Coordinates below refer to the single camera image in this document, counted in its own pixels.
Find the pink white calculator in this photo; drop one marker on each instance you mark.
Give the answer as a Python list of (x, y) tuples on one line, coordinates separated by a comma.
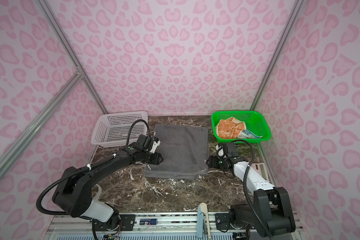
[(261, 169)]

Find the teal patterned towel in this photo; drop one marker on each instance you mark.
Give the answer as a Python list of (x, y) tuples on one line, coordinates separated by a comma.
[(247, 134)]

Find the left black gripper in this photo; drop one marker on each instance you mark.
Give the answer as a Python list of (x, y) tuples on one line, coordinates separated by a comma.
[(157, 159)]

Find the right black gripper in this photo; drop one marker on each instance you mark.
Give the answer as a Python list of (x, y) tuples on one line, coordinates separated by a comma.
[(213, 161)]

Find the corner aluminium post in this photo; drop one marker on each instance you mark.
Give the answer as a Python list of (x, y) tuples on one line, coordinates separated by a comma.
[(52, 20), (296, 11)]

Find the right corner aluminium post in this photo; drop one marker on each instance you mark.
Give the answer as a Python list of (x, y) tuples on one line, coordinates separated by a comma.
[(296, 11)]

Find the white plastic basket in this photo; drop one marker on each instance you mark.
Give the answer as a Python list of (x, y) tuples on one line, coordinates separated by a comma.
[(111, 130)]

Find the beige clamp handle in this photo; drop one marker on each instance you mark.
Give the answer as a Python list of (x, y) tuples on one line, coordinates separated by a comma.
[(203, 222)]

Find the green plastic basket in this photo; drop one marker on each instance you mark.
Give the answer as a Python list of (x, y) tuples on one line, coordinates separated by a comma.
[(254, 121)]

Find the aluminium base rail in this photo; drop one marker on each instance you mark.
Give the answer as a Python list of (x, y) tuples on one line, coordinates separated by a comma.
[(170, 226)]

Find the grey towel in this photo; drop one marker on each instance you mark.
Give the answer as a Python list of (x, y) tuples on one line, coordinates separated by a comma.
[(184, 149)]

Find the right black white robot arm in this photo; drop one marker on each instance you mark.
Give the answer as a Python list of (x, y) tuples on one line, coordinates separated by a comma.
[(268, 208)]

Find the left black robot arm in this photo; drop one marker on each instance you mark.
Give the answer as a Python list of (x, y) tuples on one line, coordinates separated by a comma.
[(74, 193)]

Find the left diagonal aluminium strut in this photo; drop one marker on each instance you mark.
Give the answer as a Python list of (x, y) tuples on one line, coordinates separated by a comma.
[(8, 159)]

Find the left corner aluminium post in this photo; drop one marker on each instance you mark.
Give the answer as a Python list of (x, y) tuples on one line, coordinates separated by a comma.
[(52, 20)]

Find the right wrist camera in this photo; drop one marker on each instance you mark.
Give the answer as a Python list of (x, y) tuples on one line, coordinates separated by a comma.
[(220, 150)]

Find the orange patterned towel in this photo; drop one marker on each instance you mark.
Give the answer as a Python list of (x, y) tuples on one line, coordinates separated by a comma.
[(230, 128)]

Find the clear tape roll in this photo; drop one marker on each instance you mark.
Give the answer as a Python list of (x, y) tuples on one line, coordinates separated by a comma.
[(98, 192)]

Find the blue label sticker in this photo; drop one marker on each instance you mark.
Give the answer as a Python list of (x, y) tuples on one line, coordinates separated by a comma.
[(148, 222)]

